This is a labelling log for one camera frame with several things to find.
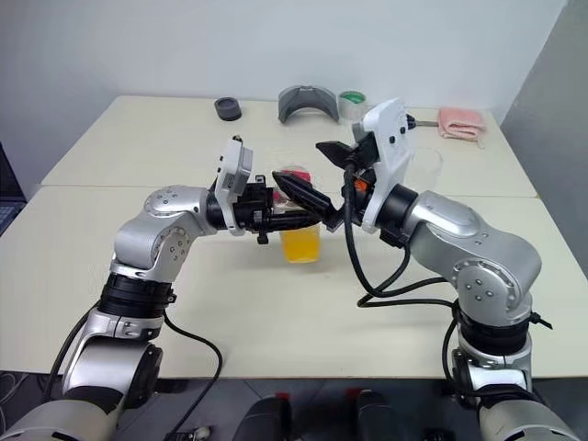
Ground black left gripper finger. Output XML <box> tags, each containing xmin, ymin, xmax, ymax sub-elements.
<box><xmin>270</xmin><ymin>209</ymin><xmax>325</xmax><ymax>232</ymax></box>
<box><xmin>270</xmin><ymin>170</ymin><xmax>334</xmax><ymax>216</ymax></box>

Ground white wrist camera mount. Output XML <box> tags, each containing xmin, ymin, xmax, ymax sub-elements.
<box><xmin>214</xmin><ymin>136</ymin><xmax>256</xmax><ymax>238</ymax></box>
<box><xmin>351</xmin><ymin>96</ymin><xmax>420</xmax><ymax>235</ymax></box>

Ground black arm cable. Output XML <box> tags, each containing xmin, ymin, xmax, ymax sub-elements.
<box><xmin>339</xmin><ymin>158</ymin><xmax>464</xmax><ymax>405</ymax></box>
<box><xmin>43</xmin><ymin>300</ymin><xmax>225</xmax><ymax>437</ymax></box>

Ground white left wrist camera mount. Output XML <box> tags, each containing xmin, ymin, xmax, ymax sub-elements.
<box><xmin>214</xmin><ymin>136</ymin><xmax>256</xmax><ymax>238</ymax></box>

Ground white floor cable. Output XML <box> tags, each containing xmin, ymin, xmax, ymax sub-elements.
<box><xmin>0</xmin><ymin>370</ymin><xmax>29</xmax><ymax>417</ymax></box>

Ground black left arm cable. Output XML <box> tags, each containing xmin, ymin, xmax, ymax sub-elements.
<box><xmin>43</xmin><ymin>300</ymin><xmax>225</xmax><ymax>437</ymax></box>

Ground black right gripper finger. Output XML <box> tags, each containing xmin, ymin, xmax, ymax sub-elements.
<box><xmin>322</xmin><ymin>205</ymin><xmax>347</xmax><ymax>232</ymax></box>
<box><xmin>315</xmin><ymin>140</ymin><xmax>359</xmax><ymax>169</ymax></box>

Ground black round cap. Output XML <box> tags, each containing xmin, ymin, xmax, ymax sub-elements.
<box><xmin>213</xmin><ymin>96</ymin><xmax>243</xmax><ymax>123</ymax></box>

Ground clear bottle with orange drink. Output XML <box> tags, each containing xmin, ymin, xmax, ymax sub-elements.
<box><xmin>275</xmin><ymin>162</ymin><xmax>322</xmax><ymax>265</ymax></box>

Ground grey curved visor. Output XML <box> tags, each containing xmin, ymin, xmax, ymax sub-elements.
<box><xmin>277</xmin><ymin>85</ymin><xmax>342</xmax><ymax>126</ymax></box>

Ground dark blue scissors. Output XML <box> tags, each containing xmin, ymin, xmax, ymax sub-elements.
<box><xmin>405</xmin><ymin>114</ymin><xmax>440</xmax><ymax>130</ymax></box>

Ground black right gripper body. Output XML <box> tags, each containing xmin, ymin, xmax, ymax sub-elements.
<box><xmin>342</xmin><ymin>119</ymin><xmax>379</xmax><ymax>218</ymax></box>

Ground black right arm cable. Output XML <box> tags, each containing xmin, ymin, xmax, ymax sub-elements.
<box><xmin>339</xmin><ymin>158</ymin><xmax>464</xmax><ymax>405</ymax></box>

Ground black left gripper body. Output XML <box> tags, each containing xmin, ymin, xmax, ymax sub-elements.
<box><xmin>234</xmin><ymin>173</ymin><xmax>277</xmax><ymax>245</ymax></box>

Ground dark rounded shape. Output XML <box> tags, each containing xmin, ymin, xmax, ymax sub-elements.
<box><xmin>345</xmin><ymin>388</ymin><xmax>406</xmax><ymax>441</ymax></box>
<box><xmin>238</xmin><ymin>391</ymin><xmax>293</xmax><ymax>441</ymax></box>

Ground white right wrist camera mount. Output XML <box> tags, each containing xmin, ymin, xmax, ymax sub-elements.
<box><xmin>351</xmin><ymin>96</ymin><xmax>420</xmax><ymax>235</ymax></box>

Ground dark laptop computer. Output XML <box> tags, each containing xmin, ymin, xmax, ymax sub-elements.
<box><xmin>0</xmin><ymin>140</ymin><xmax>26</xmax><ymax>236</ymax></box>

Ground pink folded towel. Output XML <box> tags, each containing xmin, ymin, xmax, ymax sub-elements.
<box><xmin>435</xmin><ymin>107</ymin><xmax>488</xmax><ymax>151</ymax></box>

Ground tape roll with green core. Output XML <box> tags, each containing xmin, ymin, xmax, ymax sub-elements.
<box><xmin>337</xmin><ymin>89</ymin><xmax>369</xmax><ymax>122</ymax></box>

